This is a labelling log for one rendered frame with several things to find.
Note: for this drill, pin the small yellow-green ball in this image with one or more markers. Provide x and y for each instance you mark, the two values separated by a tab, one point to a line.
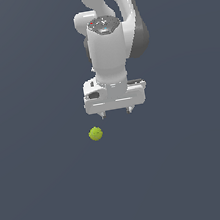
95	133

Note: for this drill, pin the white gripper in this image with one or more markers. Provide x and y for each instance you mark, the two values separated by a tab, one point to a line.
113	98

